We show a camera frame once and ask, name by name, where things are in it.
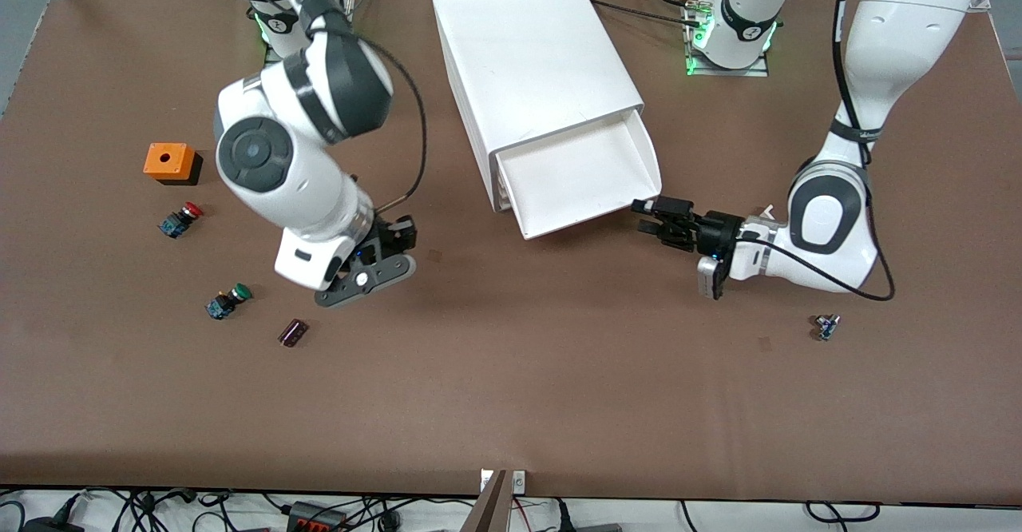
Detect green push button switch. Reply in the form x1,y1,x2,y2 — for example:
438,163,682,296
205,282,254,321

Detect brown wooden bar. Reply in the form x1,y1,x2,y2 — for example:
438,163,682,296
460,469,509,532

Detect black looped floor cable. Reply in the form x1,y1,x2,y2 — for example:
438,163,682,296
803,501,881,526

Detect dark purple cylindrical capacitor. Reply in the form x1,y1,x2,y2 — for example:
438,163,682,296
276,317,311,350

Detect dark right camera mount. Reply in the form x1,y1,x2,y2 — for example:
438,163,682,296
314,252,418,310

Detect orange box with black base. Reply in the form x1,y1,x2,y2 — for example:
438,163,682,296
143,143,204,187

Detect black power strip red switches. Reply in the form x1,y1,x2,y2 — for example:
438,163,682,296
286,501,350,532

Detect black base supply cable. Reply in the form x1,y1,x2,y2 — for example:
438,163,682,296
589,0,697,28

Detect white drawer cabinet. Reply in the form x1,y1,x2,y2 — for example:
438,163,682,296
431,0,646,214

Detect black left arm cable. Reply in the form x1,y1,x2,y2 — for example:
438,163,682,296
739,0,897,303

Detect red push button switch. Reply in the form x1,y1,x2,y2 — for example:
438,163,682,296
157,202,205,240

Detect white metal bracket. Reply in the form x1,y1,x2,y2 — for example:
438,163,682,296
479,470,527,493

